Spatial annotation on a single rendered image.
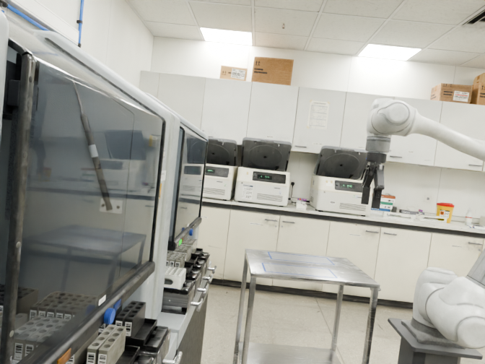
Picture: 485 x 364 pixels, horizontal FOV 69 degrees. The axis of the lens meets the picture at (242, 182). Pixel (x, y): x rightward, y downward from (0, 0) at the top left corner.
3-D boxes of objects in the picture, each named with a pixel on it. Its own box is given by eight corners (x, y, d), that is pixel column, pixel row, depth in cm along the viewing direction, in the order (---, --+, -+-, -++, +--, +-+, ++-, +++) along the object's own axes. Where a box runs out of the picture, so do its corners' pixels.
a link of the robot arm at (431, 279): (446, 316, 149) (453, 265, 148) (467, 336, 131) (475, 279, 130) (405, 310, 152) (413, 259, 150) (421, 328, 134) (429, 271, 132)
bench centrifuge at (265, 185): (233, 201, 364) (241, 134, 360) (237, 196, 426) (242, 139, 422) (287, 208, 362) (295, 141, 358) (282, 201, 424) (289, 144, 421)
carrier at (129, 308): (130, 320, 102) (132, 300, 101) (137, 321, 102) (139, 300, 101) (112, 340, 90) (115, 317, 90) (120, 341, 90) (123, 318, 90)
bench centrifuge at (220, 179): (177, 195, 367) (182, 133, 363) (190, 191, 429) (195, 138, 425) (229, 201, 363) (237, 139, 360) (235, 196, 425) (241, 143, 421)
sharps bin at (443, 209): (439, 222, 385) (442, 202, 384) (431, 219, 402) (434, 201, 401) (455, 224, 384) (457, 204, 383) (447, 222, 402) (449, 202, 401)
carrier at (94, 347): (107, 347, 86) (110, 323, 86) (115, 348, 86) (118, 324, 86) (84, 375, 75) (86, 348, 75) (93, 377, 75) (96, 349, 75)
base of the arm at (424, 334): (437, 323, 155) (439, 310, 155) (468, 349, 133) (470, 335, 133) (395, 318, 156) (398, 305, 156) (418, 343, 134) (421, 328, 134)
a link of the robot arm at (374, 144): (386, 140, 144) (384, 154, 145) (363, 138, 145) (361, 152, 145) (395, 139, 135) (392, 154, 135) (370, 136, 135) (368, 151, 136)
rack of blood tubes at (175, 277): (100, 283, 132) (102, 266, 131) (112, 274, 142) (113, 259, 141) (179, 292, 131) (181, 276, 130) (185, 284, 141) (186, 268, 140)
